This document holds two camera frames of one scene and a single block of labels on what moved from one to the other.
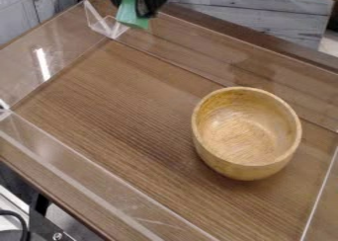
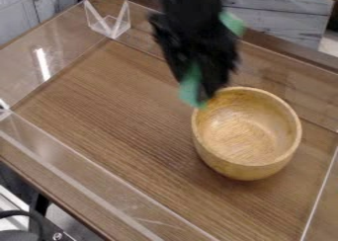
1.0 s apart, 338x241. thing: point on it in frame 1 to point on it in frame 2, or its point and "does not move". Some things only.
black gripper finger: [150, 0] to [216, 75]
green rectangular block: [128, 14] to [190, 85]
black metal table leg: [40, 202] does not move
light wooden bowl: [247, 131] does not move
